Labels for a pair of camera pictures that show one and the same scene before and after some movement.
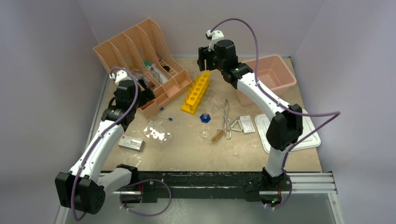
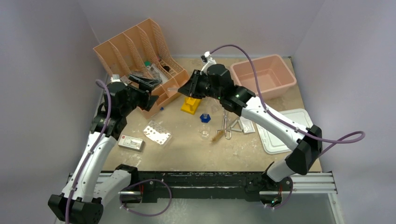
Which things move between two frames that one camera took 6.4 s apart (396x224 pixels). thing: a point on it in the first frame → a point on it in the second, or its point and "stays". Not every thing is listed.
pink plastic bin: [273, 73] stays
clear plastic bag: [155, 132] stays
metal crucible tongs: [228, 133] stays
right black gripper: [204, 55] → [191, 88]
